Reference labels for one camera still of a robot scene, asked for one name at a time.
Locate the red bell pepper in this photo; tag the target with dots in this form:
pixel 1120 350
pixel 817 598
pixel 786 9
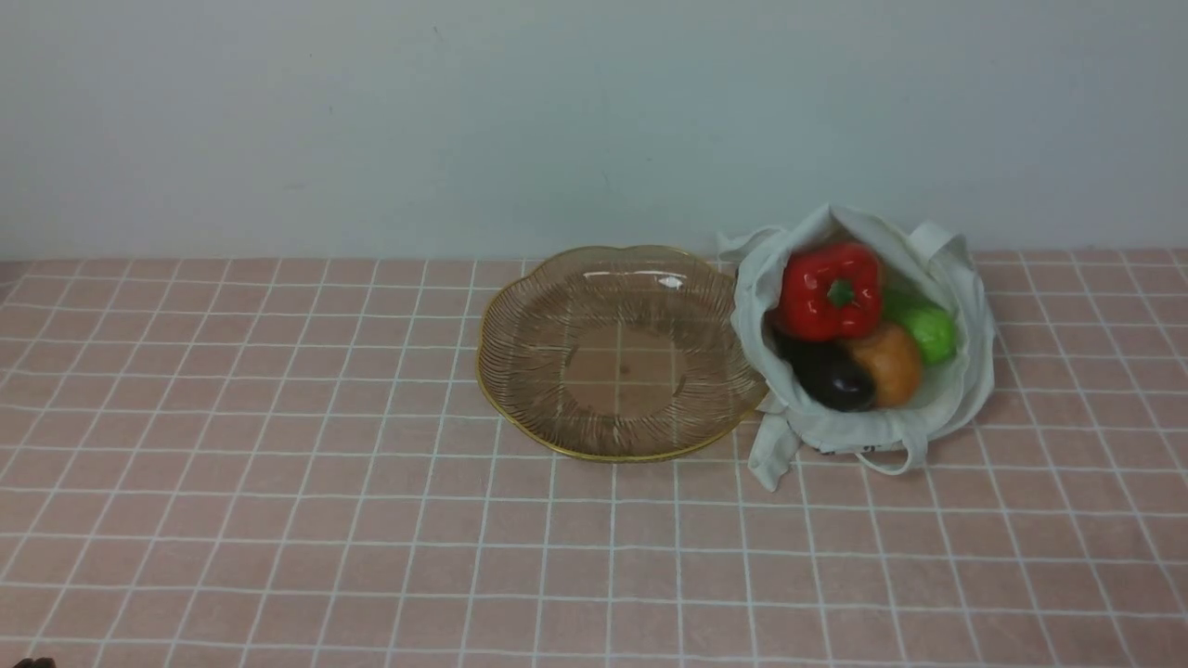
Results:
pixel 830 293

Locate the white cloth bag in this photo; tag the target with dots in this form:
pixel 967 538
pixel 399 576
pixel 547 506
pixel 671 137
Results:
pixel 930 261

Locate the amber glass plate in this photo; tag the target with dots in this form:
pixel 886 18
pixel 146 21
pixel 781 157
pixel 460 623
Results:
pixel 618 354

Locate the dark purple eggplant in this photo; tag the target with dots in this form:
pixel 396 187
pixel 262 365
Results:
pixel 828 374

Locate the brown potato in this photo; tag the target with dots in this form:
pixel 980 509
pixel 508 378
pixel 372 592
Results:
pixel 891 357

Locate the green cucumber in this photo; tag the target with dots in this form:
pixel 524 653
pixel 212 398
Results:
pixel 930 326

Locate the dark object at corner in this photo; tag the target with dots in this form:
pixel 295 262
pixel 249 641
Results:
pixel 36 662

